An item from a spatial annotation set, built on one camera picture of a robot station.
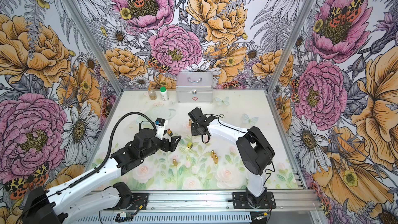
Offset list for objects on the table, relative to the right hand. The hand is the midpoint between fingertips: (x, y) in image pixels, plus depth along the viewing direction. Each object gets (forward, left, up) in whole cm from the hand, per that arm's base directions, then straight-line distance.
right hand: (197, 133), depth 92 cm
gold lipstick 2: (-16, +12, -2) cm, 20 cm away
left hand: (-8, +12, +10) cm, 18 cm away
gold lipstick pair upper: (-13, -8, -2) cm, 15 cm away
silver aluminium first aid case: (+31, +1, +7) cm, 32 cm away
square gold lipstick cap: (-5, +5, -5) cm, 8 cm away
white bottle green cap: (+32, +24, +1) cm, 39 cm away
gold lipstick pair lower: (-15, -9, -2) cm, 18 cm away
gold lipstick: (+9, +5, -3) cm, 11 cm away
